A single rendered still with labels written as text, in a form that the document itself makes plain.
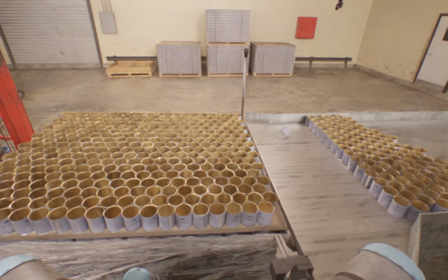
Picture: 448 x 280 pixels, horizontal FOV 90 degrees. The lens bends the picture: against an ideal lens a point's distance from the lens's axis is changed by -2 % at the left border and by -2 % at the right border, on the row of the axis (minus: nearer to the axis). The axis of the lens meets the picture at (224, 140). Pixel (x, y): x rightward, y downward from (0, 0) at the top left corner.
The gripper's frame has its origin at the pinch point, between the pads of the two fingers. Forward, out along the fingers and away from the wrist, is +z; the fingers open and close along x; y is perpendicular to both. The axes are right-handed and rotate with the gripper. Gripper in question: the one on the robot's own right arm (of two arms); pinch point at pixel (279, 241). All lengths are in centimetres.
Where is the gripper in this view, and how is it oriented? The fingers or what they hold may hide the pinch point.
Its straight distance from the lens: 94.4
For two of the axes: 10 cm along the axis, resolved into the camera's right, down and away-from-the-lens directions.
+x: 9.8, -0.4, 1.8
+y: -0.5, 8.8, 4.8
